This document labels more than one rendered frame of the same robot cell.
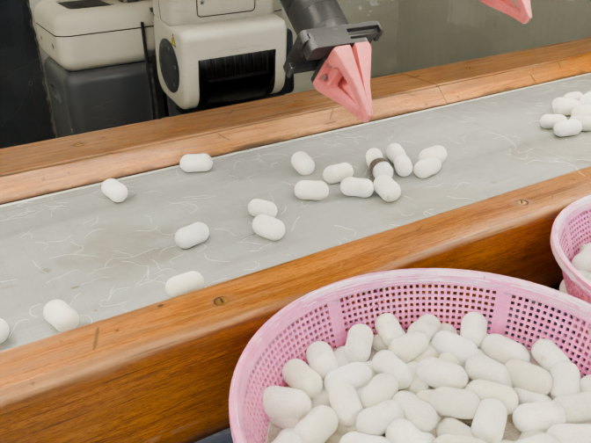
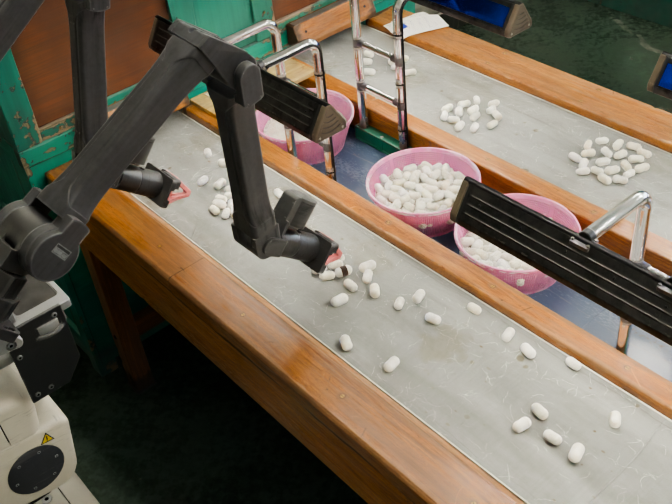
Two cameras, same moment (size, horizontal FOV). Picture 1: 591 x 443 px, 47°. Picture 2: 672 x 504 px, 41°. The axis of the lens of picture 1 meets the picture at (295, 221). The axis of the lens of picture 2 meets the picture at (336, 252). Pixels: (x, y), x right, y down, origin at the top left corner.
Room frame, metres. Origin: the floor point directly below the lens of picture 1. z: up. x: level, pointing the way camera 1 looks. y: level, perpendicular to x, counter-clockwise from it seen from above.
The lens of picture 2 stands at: (0.87, 1.31, 1.98)
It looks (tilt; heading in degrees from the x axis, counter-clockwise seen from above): 40 degrees down; 263
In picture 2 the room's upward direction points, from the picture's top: 7 degrees counter-clockwise
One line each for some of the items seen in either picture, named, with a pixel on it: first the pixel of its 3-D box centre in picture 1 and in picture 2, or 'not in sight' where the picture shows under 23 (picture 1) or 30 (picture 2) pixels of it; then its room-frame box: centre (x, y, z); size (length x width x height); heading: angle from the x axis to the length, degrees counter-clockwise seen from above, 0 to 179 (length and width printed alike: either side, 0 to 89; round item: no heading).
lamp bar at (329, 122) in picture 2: not in sight; (236, 70); (0.82, -0.43, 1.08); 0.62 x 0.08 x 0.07; 120
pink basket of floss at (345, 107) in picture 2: not in sight; (305, 129); (0.66, -0.72, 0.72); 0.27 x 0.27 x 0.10
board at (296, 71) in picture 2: not in sight; (253, 86); (0.77, -0.91, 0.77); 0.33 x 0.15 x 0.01; 30
